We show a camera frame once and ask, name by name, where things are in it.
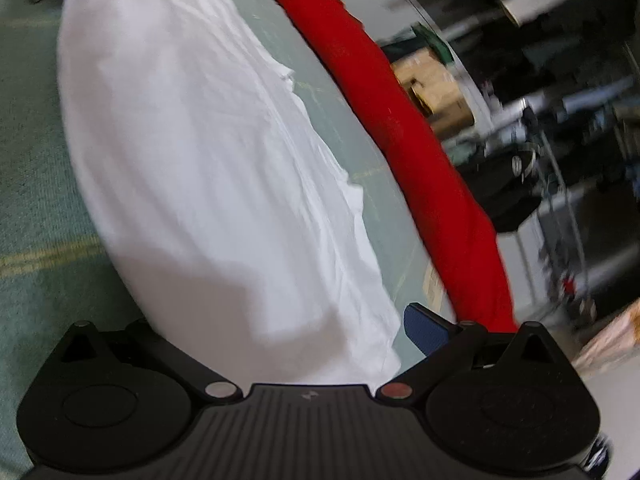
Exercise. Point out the pink white curtain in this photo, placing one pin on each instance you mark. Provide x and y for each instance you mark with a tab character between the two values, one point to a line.
615	340

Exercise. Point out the white printed t-shirt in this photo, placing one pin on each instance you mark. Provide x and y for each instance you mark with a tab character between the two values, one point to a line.
200	160

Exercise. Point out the light green checked bed sheet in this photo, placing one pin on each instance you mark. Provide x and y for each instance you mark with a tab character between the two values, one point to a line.
40	210

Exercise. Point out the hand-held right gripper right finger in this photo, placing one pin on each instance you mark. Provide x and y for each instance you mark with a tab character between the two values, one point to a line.
425	327

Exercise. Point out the red blanket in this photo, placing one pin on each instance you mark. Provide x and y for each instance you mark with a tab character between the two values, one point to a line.
400	135

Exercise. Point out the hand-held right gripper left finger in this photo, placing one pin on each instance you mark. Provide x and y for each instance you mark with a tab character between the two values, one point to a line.
160	360

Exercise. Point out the brown cardboard box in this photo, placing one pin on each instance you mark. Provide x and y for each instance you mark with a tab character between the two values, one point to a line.
435	95

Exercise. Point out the black bag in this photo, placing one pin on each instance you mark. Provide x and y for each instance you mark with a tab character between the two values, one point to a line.
510	190

